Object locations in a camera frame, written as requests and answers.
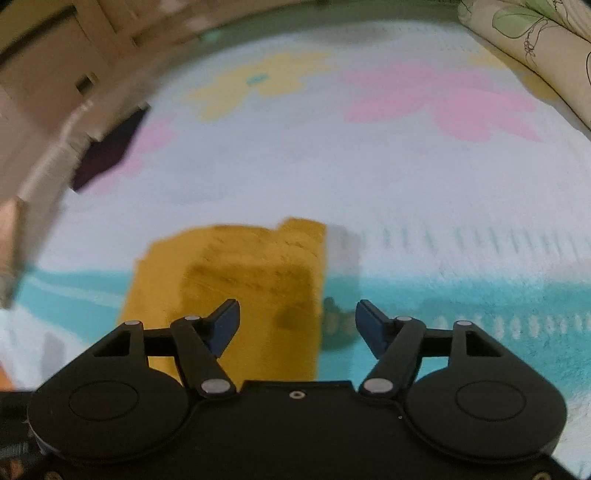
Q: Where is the floral green leaf duvet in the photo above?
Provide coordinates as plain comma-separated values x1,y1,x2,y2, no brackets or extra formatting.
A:
458,0,590,126

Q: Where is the black red striped folded garment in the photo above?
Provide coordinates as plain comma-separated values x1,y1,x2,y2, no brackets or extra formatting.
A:
70,105,150,192

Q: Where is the yellow knitted sweater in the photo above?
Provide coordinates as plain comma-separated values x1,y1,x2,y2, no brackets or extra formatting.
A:
119,218,327,385

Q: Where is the floral bed blanket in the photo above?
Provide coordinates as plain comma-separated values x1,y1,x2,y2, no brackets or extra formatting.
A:
1,16,590,476

